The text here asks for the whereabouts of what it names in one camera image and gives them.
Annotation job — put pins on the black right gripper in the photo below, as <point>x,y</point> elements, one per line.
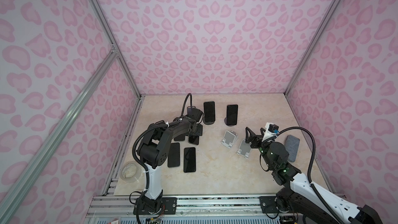
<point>257,141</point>

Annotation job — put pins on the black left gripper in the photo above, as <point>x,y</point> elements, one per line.
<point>199,131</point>

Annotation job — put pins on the black phone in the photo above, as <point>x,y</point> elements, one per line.
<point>232,111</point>
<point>209,109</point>
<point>189,160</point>
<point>180,138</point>
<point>173,159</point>
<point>194,140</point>

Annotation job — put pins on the white folding stand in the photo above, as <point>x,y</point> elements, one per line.
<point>229,139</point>

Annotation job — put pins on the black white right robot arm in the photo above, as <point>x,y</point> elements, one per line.
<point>299,192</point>

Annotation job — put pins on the grey round stand back right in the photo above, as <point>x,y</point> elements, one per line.
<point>230,122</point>

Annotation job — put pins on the clear tape roll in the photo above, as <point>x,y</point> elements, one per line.
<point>131,172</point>

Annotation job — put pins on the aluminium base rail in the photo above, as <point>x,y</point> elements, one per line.
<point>196,209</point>

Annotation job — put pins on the aluminium frame post right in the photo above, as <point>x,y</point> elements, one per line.
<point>324,23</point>

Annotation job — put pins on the aluminium frame post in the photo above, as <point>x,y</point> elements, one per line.
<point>99,13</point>
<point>324,23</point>

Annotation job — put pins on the aluminium frame post left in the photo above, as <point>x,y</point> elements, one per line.
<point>99,13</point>

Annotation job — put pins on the aluminium diagonal frame bar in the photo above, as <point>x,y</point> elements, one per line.
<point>31,173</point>

